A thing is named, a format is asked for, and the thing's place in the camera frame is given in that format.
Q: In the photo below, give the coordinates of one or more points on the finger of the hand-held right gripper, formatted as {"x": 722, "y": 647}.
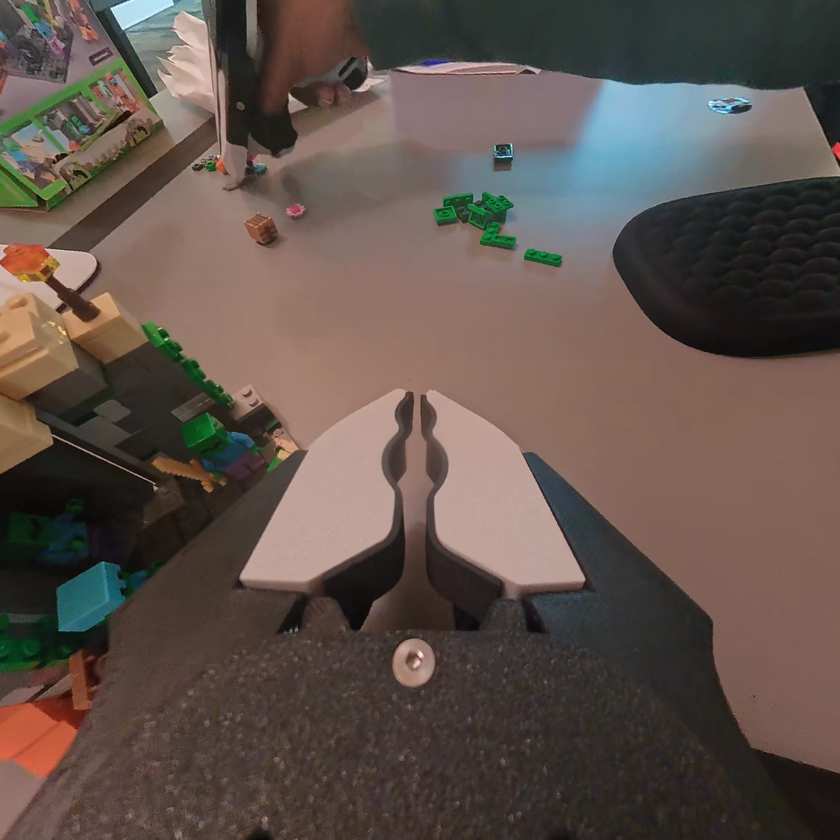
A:
{"x": 235, "y": 164}

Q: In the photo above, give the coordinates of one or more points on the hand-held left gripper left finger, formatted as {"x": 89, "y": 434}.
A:
{"x": 321, "y": 518}

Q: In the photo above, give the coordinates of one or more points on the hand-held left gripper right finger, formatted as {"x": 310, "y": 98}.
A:
{"x": 505, "y": 525}

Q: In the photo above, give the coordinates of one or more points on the cluster of small bricks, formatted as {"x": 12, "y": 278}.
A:
{"x": 207, "y": 164}

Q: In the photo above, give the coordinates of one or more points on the pink flower brick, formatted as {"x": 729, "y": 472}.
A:
{"x": 296, "y": 210}

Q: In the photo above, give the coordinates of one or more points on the green narrow plate brick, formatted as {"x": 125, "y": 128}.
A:
{"x": 458, "y": 199}
{"x": 543, "y": 257}
{"x": 505, "y": 243}

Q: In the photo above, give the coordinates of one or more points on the toy brick model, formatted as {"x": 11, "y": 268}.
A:
{"x": 98, "y": 426}

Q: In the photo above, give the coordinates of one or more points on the green bracket brick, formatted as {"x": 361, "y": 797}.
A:
{"x": 478, "y": 221}

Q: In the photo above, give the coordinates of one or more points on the small green brick piece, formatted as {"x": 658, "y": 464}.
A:
{"x": 489, "y": 234}

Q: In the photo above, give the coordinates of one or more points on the small green brick plate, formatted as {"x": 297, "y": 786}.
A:
{"x": 499, "y": 203}

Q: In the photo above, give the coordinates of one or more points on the grey desk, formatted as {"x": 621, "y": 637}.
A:
{"x": 459, "y": 315}

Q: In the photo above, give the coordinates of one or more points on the person's right hand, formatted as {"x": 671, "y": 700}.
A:
{"x": 308, "y": 39}

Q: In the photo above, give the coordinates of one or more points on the white paper bag pile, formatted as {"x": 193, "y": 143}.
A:
{"x": 190, "y": 72}

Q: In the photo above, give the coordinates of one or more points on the brown toy brick head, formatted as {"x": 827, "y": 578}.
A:
{"x": 261, "y": 229}

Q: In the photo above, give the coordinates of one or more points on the green toy set box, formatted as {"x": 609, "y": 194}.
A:
{"x": 59, "y": 118}

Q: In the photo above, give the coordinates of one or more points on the white book stand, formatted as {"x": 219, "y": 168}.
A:
{"x": 72, "y": 269}

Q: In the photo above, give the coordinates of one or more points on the green square tile brick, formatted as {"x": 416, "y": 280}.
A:
{"x": 445, "y": 214}

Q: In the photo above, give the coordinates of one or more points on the black cyan cube brick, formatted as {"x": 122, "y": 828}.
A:
{"x": 502, "y": 153}

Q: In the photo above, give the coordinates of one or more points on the black chair armrest pad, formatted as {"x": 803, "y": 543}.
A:
{"x": 741, "y": 269}

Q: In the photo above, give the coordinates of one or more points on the small shiny metal object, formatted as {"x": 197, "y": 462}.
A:
{"x": 730, "y": 106}

